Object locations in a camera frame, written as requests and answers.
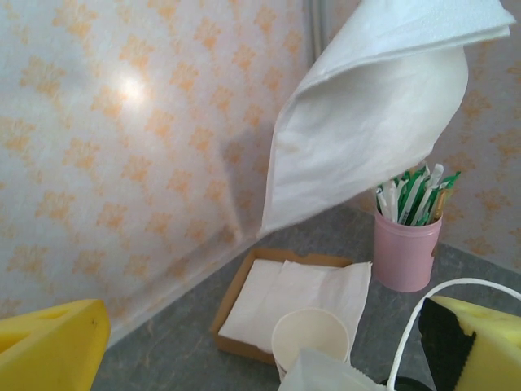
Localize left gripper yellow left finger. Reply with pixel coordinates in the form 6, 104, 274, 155
0, 299, 112, 391

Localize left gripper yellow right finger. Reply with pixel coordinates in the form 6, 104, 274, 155
418, 295, 521, 391

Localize white paper bag rope handles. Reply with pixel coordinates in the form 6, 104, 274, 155
276, 278, 521, 391

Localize stack of paper cups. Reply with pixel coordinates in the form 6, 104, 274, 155
271, 308, 352, 382

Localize white embossed paper napkin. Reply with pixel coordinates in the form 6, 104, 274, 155
260, 0, 514, 239

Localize pink cylindrical holder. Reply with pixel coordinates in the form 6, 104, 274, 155
373, 209, 444, 293

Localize wooden stir stick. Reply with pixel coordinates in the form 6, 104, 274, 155
433, 191, 449, 223

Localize green white sachets bundle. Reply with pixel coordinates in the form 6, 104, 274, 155
374, 162, 462, 227

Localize brown cardboard napkin tray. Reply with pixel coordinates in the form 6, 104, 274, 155
210, 247, 354, 366

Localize white napkin stack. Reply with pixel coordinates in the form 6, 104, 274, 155
219, 259, 294, 354

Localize aluminium frame post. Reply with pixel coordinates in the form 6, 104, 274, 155
307, 0, 333, 74

